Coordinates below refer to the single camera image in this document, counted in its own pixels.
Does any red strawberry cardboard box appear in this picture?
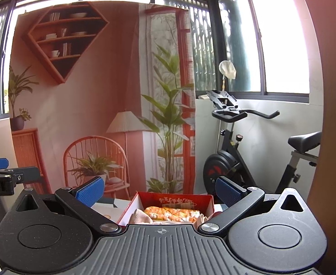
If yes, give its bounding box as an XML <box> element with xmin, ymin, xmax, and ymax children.
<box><xmin>118</xmin><ymin>192</ymin><xmax>215</xmax><ymax>226</ymax></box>

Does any cream knitted cloth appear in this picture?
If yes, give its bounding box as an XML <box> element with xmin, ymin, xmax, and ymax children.
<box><xmin>128</xmin><ymin>209</ymin><xmax>154</xmax><ymax>224</ymax></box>

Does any printed room backdrop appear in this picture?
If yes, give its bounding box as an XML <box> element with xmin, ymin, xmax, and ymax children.
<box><xmin>9</xmin><ymin>1</ymin><xmax>196</xmax><ymax>200</ymax></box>

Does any black exercise bike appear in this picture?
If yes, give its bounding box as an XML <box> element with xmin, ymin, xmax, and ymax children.
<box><xmin>203</xmin><ymin>89</ymin><xmax>322</xmax><ymax>201</ymax></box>

